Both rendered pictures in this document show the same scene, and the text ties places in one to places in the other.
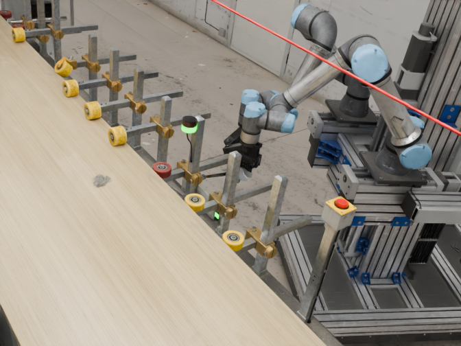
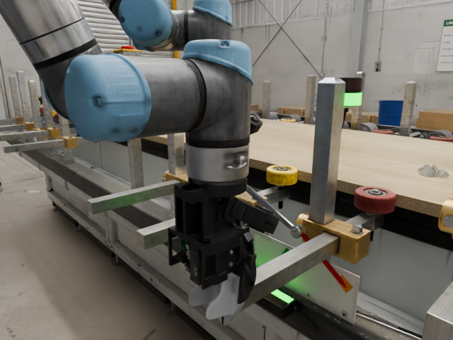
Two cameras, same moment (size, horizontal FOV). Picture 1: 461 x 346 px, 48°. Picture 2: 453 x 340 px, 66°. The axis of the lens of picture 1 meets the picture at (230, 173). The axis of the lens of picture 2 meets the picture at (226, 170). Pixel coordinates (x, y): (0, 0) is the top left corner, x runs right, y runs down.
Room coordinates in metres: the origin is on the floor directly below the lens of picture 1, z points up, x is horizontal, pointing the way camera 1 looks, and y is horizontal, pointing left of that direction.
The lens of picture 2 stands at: (2.49, -0.01, 1.15)
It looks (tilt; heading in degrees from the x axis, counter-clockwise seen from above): 15 degrees down; 181
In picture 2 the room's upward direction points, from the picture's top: straight up
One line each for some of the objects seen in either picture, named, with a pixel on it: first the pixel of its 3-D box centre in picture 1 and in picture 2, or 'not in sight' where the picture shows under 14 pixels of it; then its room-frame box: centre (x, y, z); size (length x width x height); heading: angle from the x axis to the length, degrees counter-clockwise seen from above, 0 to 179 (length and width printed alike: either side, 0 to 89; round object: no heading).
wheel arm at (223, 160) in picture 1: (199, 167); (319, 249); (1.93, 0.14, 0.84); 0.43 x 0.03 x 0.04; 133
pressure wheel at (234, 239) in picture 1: (231, 248); not in sight; (1.42, -0.05, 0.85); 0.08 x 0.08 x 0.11
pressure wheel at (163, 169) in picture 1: (161, 176); (372, 215); (1.79, 0.29, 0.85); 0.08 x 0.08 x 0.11
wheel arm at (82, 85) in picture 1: (115, 79); not in sight; (2.45, 0.68, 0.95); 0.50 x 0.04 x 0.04; 133
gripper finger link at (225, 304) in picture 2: not in sight; (222, 305); (2.10, -0.02, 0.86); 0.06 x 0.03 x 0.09; 133
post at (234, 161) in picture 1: (227, 202); not in sight; (1.67, -0.01, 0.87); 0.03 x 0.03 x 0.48; 43
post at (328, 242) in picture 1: (319, 273); (133, 139); (1.29, -0.35, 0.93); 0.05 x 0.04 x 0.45; 43
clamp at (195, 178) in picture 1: (188, 173); (331, 234); (1.87, 0.18, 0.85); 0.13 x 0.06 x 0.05; 43
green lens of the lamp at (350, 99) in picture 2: (188, 127); (344, 98); (1.82, 0.20, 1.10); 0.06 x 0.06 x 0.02
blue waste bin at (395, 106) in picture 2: not in sight; (394, 121); (-3.50, 2.77, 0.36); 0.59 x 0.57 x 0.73; 134
